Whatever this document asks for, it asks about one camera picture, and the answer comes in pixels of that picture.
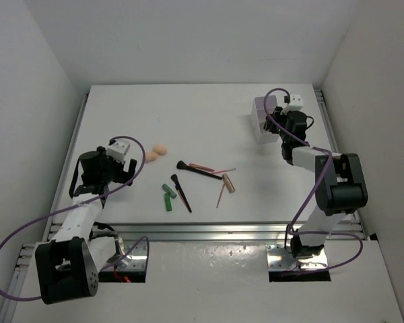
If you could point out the green tube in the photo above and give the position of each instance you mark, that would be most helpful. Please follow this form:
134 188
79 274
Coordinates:
169 191
167 201

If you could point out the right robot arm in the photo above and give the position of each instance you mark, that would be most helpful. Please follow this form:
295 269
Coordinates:
339 186

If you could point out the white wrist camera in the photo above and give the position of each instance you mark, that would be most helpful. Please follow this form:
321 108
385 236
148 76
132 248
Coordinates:
293 102
118 150

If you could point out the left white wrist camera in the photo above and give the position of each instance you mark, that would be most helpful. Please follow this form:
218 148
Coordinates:
118 150

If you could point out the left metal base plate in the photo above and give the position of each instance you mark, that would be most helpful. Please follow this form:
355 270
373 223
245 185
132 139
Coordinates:
126 254

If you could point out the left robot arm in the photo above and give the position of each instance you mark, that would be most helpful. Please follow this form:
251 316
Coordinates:
69 264

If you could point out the metal base plate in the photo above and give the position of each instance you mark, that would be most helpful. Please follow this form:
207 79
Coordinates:
279 259
126 254

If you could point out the thin orange angled brush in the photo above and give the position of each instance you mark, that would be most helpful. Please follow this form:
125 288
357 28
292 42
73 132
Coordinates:
220 195

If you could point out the white divided organizer box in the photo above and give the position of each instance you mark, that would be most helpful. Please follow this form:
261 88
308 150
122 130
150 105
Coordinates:
257 121

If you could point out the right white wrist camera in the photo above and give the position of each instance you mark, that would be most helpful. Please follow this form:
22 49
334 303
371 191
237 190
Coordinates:
293 102

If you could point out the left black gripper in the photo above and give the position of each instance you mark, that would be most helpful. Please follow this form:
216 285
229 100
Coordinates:
122 176

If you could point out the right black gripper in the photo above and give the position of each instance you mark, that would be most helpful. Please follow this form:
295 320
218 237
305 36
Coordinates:
277 116

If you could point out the black brush pink handle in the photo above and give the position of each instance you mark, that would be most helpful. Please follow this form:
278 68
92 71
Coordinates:
178 187

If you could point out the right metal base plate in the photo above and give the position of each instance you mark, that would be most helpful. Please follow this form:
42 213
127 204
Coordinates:
279 259

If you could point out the large black makeup brush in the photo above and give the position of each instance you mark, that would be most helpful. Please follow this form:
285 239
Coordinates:
182 166

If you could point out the aluminium rail frame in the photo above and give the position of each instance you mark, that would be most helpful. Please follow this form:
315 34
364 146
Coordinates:
208 265

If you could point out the thin pink lip brush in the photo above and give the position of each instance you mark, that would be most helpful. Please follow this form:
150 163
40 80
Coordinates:
224 171

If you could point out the rose gold lipstick tube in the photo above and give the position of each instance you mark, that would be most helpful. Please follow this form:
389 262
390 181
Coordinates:
228 183

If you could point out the peach makeup sponge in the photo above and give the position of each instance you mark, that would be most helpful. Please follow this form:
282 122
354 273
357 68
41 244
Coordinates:
151 157
160 149

